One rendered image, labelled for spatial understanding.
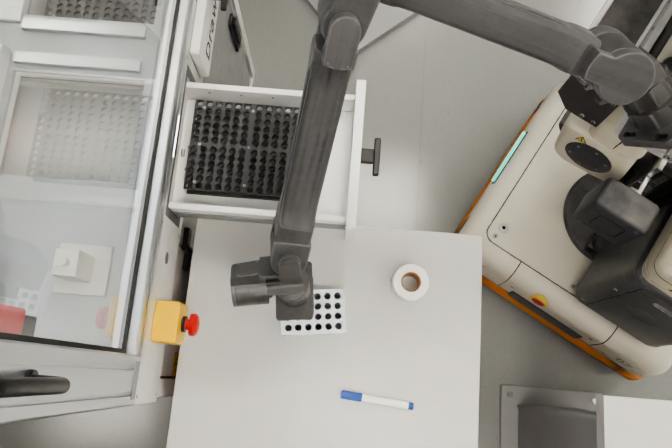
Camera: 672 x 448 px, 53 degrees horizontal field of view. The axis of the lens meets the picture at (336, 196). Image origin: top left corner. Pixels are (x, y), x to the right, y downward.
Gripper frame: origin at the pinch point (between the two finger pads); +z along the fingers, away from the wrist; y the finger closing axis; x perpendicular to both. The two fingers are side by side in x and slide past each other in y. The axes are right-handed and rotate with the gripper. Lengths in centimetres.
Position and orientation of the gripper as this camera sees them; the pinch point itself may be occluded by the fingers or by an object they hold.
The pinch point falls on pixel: (295, 296)
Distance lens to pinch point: 129.4
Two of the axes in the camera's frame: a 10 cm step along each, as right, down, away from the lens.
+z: -0.2, 2.6, 9.6
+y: 0.3, 9.6, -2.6
